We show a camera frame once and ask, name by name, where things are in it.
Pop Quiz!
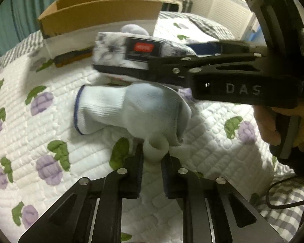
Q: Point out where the black cable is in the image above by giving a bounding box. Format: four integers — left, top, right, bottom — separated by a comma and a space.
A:
265, 174, 304, 209

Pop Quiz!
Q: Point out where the wide teal curtain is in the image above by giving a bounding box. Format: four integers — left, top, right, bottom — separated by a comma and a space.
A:
0, 0, 65, 66

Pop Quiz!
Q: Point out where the cardboard box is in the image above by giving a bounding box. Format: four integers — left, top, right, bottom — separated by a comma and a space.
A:
38, 0, 163, 68

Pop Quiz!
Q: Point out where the floral printed sock pack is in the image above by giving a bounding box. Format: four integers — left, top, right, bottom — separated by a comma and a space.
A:
92, 31, 197, 80

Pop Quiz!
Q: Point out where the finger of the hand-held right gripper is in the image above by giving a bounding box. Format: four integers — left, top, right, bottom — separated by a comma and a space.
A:
187, 40, 267, 56
93, 55, 263, 85

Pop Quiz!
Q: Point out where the floral quilted bed mat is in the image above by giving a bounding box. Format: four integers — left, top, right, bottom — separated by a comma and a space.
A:
0, 18, 282, 243

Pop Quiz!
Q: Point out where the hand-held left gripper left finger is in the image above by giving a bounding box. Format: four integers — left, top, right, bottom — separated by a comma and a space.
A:
18, 144, 145, 243

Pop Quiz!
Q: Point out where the white sock with blue trim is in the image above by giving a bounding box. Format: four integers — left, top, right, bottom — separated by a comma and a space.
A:
73, 82, 193, 164

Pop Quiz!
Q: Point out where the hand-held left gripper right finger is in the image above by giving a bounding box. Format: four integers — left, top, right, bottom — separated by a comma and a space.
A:
162, 154, 282, 243

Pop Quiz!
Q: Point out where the white louvred wardrobe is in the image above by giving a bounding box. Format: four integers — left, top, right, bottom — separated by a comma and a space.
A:
187, 0, 259, 37

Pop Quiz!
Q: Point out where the person's right hand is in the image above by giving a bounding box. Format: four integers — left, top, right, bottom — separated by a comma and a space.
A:
253, 98, 304, 153

